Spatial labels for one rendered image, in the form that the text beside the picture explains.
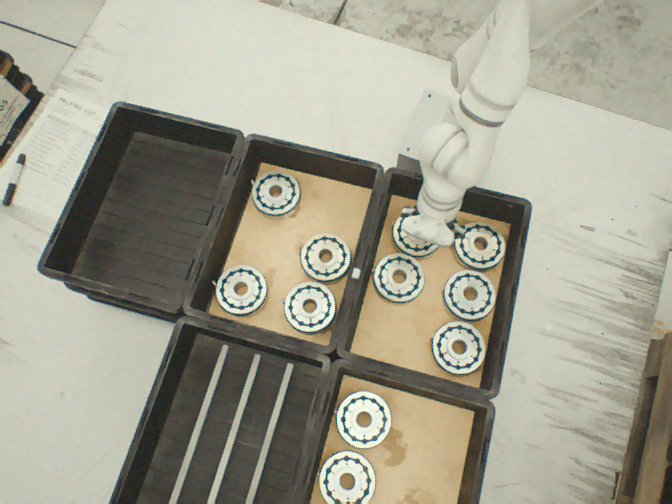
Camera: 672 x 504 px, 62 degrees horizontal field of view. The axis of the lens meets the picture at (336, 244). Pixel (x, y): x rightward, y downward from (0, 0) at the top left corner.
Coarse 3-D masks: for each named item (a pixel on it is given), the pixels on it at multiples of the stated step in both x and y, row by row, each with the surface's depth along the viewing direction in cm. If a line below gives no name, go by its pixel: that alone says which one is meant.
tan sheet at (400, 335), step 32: (384, 224) 121; (384, 256) 119; (448, 256) 119; (384, 320) 114; (416, 320) 114; (448, 320) 114; (480, 320) 114; (352, 352) 112; (384, 352) 112; (416, 352) 112
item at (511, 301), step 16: (384, 176) 114; (416, 176) 115; (384, 192) 113; (480, 192) 112; (496, 192) 112; (528, 208) 111; (528, 224) 110; (368, 240) 111; (368, 256) 108; (512, 272) 107; (512, 288) 107; (352, 304) 107; (512, 304) 105; (384, 368) 101; (400, 368) 101; (496, 368) 101; (448, 384) 100; (464, 384) 100; (496, 384) 100
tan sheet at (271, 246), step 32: (320, 192) 124; (352, 192) 124; (256, 224) 122; (288, 224) 121; (320, 224) 121; (352, 224) 121; (256, 256) 119; (288, 256) 119; (352, 256) 119; (288, 288) 117; (256, 320) 115
